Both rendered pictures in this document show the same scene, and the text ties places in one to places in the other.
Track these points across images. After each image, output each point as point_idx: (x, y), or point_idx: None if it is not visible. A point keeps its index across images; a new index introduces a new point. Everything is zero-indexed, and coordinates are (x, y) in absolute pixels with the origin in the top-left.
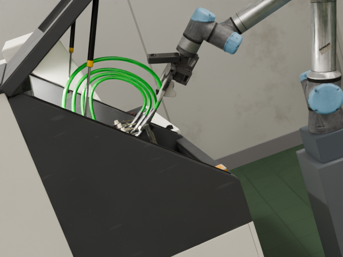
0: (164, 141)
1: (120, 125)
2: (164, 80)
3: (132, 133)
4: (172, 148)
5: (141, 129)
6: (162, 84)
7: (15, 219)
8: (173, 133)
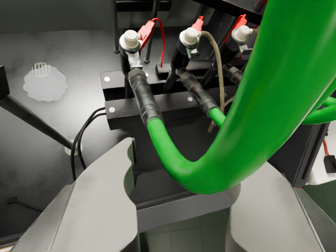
0: (282, 148)
1: (239, 32)
2: (110, 249)
3: (228, 72)
4: (272, 161)
5: (129, 79)
6: (121, 203)
7: None
8: (295, 171)
